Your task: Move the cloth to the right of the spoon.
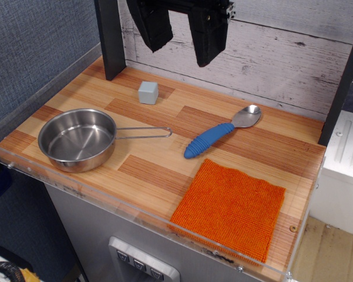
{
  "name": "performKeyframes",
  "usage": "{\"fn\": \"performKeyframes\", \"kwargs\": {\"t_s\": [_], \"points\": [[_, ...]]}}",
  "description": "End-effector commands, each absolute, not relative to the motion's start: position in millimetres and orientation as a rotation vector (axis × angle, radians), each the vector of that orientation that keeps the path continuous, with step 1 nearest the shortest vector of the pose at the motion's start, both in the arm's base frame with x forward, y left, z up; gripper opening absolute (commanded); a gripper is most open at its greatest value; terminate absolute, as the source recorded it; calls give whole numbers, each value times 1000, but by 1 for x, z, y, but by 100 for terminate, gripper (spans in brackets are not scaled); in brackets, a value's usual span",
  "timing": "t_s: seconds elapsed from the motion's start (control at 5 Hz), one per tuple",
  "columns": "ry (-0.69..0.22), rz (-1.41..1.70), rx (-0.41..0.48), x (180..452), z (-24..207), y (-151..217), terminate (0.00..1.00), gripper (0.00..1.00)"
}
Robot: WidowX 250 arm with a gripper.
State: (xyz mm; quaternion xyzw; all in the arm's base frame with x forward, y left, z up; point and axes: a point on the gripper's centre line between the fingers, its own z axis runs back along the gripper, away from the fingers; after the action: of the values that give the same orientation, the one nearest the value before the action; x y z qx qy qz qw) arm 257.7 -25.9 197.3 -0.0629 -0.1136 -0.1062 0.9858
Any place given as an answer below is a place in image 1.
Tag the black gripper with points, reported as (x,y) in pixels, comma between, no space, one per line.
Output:
(207,20)

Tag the blue handled metal spoon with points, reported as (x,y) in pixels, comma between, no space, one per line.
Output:
(245,118)

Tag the orange towel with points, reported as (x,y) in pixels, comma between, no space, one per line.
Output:
(226,206)

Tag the grey cube block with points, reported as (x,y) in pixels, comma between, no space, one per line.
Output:
(148,93)

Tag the stainless steel pan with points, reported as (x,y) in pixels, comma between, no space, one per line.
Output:
(80,140)

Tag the clear acrylic front guard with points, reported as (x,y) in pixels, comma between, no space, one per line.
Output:
(145,180)

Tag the grey toy fridge cabinet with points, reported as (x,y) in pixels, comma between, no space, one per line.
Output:
(90,227)

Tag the white side cabinet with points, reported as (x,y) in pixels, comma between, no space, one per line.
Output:
(332,201)

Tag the silver dispenser button panel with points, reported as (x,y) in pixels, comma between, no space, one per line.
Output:
(143,267)

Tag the black mesh yellow bag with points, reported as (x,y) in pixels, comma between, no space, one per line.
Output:
(11,272)

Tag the dark left upright post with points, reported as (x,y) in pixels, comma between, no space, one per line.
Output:
(110,34)

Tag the dark upright post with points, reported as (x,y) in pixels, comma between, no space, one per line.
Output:
(338,102)
(110,34)

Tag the dark right upright post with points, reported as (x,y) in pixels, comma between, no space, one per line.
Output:
(338,102)

